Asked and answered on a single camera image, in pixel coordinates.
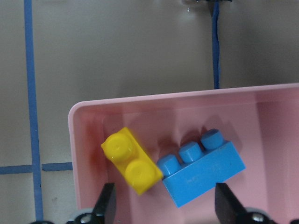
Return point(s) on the blue toy block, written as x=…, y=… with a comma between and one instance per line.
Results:
x=199, y=167

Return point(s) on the yellow toy block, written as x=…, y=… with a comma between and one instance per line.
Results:
x=137, y=168

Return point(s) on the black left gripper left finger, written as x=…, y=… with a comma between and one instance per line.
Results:
x=105, y=208

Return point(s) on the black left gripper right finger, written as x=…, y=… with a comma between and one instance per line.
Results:
x=228, y=208

